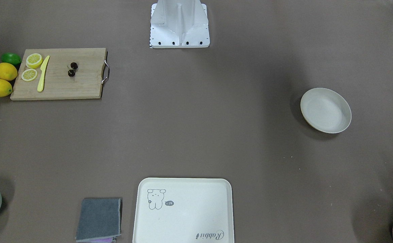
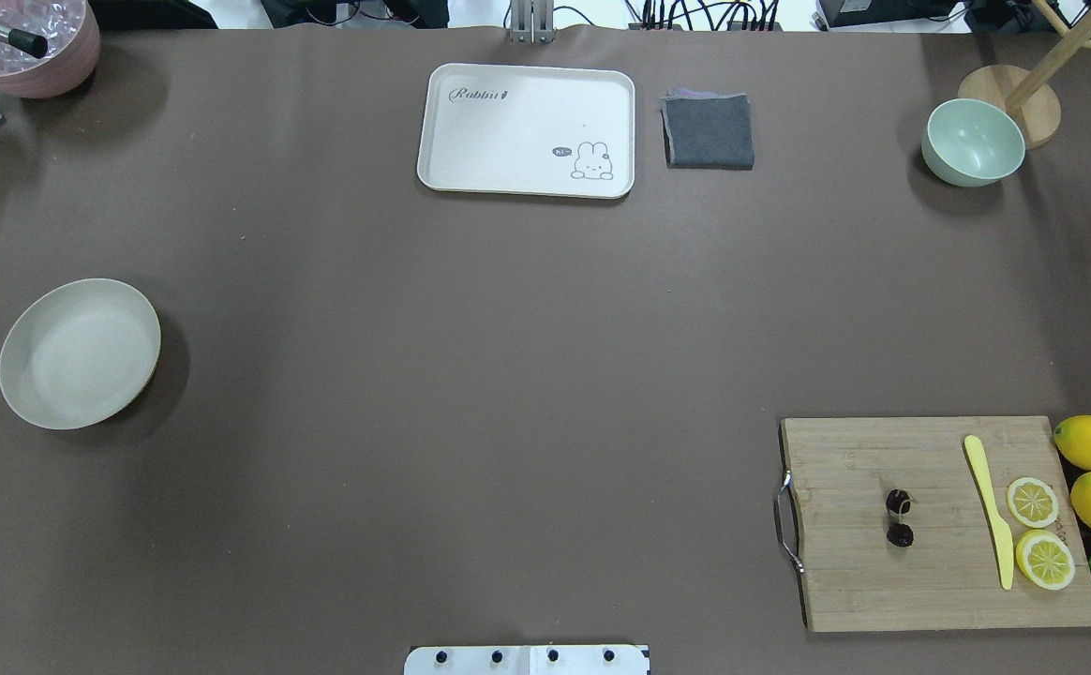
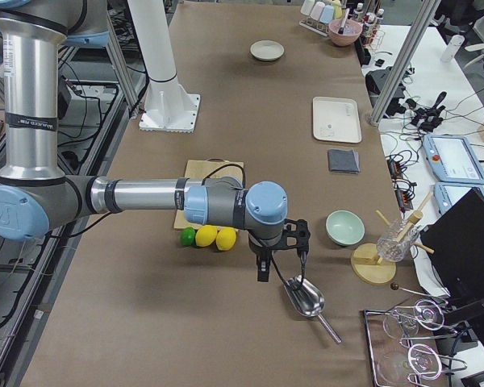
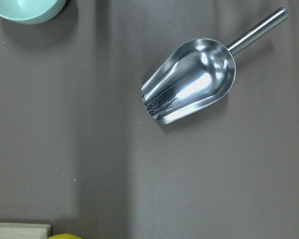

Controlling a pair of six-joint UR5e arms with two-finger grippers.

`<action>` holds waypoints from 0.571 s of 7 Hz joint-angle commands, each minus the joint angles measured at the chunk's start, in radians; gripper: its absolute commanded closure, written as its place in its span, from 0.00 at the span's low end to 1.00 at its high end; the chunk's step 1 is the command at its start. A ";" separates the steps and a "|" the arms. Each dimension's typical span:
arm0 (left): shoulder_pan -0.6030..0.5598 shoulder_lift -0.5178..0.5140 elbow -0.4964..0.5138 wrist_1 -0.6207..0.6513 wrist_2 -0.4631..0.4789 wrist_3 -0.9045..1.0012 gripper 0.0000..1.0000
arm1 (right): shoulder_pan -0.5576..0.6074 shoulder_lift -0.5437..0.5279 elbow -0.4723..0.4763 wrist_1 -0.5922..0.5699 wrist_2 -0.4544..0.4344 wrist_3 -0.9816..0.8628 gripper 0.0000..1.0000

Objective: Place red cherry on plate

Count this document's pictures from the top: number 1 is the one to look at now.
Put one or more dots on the beige round plate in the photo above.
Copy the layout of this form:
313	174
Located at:
325	110

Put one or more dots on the cream rectangular tray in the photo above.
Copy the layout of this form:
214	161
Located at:
184	210

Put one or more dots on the dark red cherry lower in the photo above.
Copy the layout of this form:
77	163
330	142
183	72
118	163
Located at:
71	73

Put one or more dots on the dark red cherry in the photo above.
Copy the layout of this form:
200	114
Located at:
71	73
74	66

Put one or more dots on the dark red cherry upper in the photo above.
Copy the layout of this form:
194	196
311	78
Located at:
74	66

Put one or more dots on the grey folded cloth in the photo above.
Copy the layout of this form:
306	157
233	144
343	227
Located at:
100	220

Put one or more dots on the wooden cutting board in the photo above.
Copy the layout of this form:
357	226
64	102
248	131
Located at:
86	84

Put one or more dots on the yellow plastic knife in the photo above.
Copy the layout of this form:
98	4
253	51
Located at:
43	67

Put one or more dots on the lemon slice upper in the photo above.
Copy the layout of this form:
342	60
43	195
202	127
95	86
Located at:
34	60

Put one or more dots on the lemon slice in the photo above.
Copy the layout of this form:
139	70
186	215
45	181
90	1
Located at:
34	60
29	75

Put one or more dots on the lemon slice lower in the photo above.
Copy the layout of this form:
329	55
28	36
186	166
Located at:
29	75

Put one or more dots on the green lime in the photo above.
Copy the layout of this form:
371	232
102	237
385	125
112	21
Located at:
11	58

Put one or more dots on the yellow lemon upper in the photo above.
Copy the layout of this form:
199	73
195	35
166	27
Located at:
8	71

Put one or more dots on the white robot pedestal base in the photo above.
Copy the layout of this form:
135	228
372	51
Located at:
179	24

